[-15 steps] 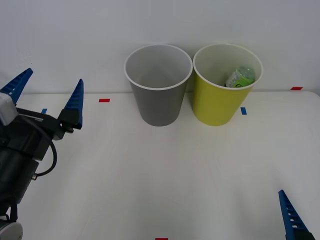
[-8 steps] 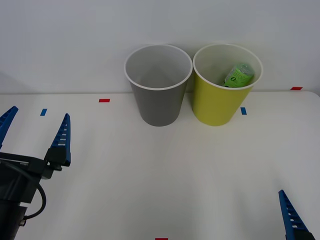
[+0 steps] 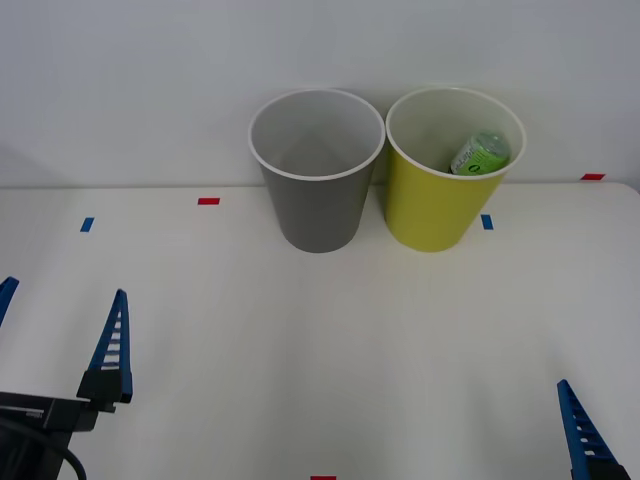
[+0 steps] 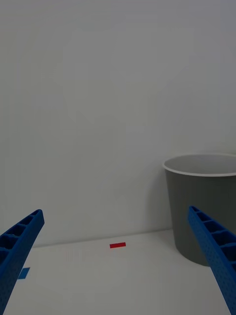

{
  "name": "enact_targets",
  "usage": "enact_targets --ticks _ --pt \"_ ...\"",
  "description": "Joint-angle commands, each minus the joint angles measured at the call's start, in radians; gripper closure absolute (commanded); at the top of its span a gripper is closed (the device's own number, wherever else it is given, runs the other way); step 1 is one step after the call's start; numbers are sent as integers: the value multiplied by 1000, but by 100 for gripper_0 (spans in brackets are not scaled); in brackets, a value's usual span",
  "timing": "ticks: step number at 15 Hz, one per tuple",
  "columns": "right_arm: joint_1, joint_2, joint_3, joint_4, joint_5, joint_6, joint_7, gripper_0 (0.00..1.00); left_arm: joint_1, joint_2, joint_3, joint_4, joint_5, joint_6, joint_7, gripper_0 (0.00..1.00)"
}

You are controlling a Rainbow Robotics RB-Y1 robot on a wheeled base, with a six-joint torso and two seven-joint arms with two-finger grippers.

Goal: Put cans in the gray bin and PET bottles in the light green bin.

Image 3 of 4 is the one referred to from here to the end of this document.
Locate grey waste bin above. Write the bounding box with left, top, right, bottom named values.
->
left=248, top=88, right=387, bottom=254

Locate green label plastic bottle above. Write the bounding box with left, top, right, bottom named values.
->
left=448, top=129, right=512, bottom=177

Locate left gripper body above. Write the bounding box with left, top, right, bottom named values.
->
left=0, top=391, right=99, bottom=435

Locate yellow-green waste bin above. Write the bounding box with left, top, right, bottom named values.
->
left=384, top=85, right=528, bottom=254

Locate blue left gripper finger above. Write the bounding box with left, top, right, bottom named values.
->
left=76, top=288, right=135, bottom=414
left=0, top=276, right=21, bottom=329

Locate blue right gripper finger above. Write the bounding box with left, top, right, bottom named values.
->
left=556, top=378, right=632, bottom=480

